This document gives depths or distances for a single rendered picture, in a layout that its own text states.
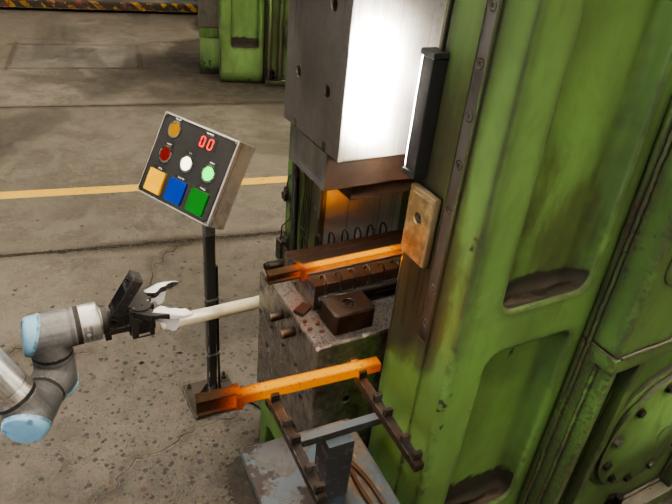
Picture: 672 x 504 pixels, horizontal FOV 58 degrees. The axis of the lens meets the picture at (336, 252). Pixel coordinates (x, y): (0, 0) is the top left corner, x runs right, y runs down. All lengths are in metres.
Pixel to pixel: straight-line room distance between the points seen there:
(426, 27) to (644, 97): 0.47
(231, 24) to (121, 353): 4.16
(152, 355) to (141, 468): 0.61
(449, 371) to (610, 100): 0.67
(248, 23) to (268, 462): 5.32
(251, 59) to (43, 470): 4.77
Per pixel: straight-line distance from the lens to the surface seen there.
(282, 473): 1.54
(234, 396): 1.33
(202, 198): 1.93
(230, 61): 6.46
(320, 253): 1.74
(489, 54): 1.17
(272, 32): 6.37
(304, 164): 1.54
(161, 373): 2.81
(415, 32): 1.38
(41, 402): 1.48
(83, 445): 2.59
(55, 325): 1.49
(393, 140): 1.43
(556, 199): 1.41
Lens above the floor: 1.92
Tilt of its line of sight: 32 degrees down
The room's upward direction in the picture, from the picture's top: 6 degrees clockwise
